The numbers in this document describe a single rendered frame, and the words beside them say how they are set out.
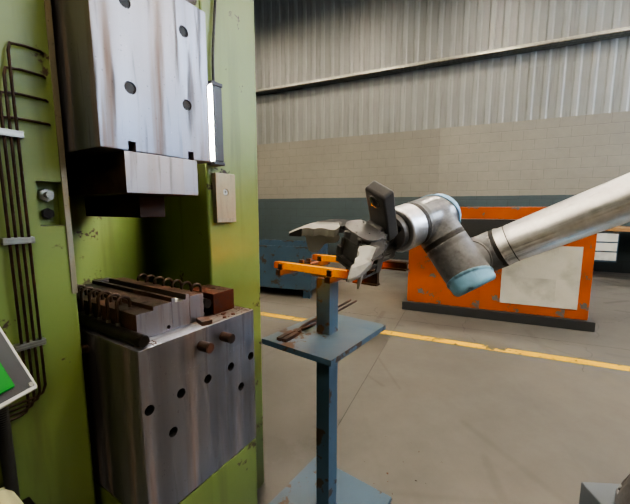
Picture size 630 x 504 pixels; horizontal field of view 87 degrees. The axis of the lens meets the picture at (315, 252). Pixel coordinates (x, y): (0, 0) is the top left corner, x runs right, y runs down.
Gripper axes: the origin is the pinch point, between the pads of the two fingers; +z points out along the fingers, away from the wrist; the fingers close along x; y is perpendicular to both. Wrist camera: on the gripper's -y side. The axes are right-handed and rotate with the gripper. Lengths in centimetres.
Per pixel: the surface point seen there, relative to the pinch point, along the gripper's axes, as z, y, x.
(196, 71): -10, -16, 66
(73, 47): 17, -21, 66
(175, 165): 3, 4, 54
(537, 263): -345, 156, 34
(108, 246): 20, 42, 88
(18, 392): 42.2, 18.9, 14.5
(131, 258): 14, 50, 87
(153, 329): 20, 37, 35
